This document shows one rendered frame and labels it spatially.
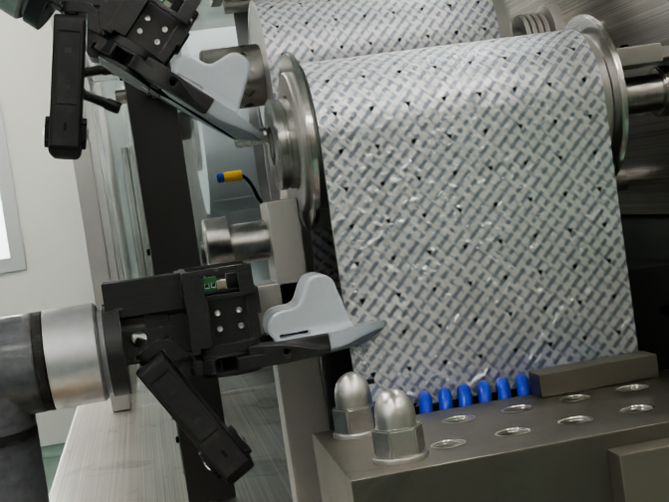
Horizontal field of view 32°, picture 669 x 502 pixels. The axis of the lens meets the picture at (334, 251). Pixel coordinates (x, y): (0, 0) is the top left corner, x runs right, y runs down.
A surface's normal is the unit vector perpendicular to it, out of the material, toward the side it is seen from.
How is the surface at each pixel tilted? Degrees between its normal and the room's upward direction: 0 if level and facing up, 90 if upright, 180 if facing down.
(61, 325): 44
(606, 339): 90
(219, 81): 90
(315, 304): 90
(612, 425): 0
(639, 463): 90
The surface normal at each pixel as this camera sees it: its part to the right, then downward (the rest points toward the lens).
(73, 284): 0.17, 0.03
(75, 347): 0.13, -0.23
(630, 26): -0.98, 0.15
